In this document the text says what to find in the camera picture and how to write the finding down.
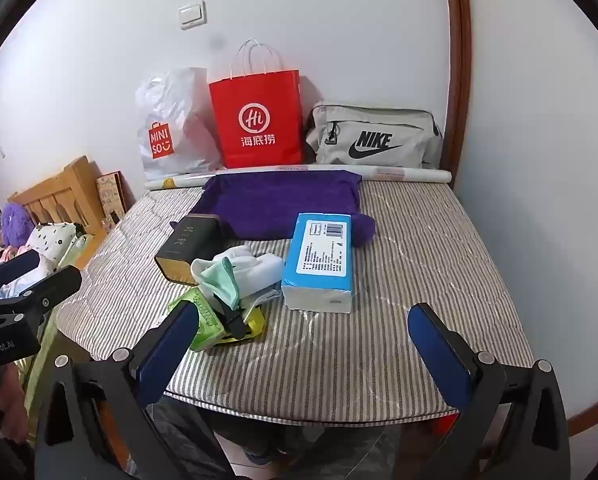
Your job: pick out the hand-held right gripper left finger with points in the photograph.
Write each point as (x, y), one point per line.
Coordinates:
(169, 355)

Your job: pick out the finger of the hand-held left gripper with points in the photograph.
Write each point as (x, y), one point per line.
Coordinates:
(54, 290)
(14, 267)

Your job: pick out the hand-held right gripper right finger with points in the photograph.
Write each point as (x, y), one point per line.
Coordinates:
(439, 355)

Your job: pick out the green snack packet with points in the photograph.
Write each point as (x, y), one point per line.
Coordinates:
(206, 332)

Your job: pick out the yellow and black packet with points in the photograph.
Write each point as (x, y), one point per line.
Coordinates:
(254, 322)

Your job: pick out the mint green sock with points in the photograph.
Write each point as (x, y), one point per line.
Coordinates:
(224, 280)

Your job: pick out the white sock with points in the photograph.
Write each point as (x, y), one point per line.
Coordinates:
(239, 262)

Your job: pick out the white sponge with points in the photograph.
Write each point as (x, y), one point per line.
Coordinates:
(271, 272)

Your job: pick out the person's left hand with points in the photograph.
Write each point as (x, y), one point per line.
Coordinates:
(14, 400)

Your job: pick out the purple plush toy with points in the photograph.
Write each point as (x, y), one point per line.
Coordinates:
(16, 222)

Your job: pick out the polka dot pillow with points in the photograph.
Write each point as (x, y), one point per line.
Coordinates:
(51, 240)

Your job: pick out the striped mattress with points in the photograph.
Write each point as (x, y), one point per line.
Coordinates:
(354, 360)

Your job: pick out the wooden headboard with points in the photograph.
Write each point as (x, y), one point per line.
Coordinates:
(64, 195)

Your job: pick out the brown patterned box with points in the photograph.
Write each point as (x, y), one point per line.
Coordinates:
(110, 195)

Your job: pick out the dark green tin box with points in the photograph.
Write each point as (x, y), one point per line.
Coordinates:
(189, 245)

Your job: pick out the blue tissue pack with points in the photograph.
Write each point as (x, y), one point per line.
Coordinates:
(319, 255)

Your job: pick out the wooden baseboard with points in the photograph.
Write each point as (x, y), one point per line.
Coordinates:
(594, 417)

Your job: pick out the printed paper roll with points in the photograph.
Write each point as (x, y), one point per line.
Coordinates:
(419, 176)

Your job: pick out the purple towel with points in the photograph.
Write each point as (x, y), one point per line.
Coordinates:
(279, 200)

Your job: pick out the white plastic shopping bag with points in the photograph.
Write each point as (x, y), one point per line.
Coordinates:
(179, 110)

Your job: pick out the grey waist bag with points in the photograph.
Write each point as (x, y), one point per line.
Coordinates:
(379, 130)

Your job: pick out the red paper bag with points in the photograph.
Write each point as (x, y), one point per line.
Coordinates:
(259, 105)

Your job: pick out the wooden door frame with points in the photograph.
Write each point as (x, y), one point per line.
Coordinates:
(459, 60)

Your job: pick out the white light switch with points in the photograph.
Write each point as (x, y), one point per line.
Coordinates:
(193, 15)

